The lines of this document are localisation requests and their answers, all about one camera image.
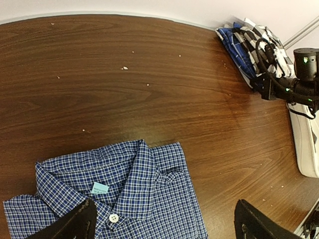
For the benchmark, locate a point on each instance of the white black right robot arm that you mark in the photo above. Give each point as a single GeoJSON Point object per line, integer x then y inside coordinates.
{"type": "Point", "coordinates": [303, 89]}

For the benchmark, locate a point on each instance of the dark blue folded printed shirt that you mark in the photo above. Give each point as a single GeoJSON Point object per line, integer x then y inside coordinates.
{"type": "Point", "coordinates": [240, 42]}

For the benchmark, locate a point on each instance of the right aluminium frame post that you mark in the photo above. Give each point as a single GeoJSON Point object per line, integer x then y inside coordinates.
{"type": "Point", "coordinates": [305, 31]}

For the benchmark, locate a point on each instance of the blue checked long sleeve shirt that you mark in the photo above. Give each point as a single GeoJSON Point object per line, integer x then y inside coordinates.
{"type": "Point", "coordinates": [140, 192]}

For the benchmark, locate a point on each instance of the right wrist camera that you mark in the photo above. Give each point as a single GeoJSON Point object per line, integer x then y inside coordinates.
{"type": "Point", "coordinates": [276, 64]}

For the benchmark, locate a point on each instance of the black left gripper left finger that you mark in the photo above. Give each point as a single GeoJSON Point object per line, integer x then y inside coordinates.
{"type": "Point", "coordinates": [79, 223]}

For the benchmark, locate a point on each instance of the black white plaid folded shirt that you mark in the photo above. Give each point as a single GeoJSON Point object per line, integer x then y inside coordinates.
{"type": "Point", "coordinates": [271, 38]}

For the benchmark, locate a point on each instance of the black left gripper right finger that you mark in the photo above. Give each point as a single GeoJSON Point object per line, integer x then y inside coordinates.
{"type": "Point", "coordinates": [250, 223]}

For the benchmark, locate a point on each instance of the white plastic bin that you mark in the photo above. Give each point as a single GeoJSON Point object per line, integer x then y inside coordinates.
{"type": "Point", "coordinates": [306, 138]}

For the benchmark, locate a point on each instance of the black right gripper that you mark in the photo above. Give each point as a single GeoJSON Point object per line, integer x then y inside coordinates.
{"type": "Point", "coordinates": [270, 91]}

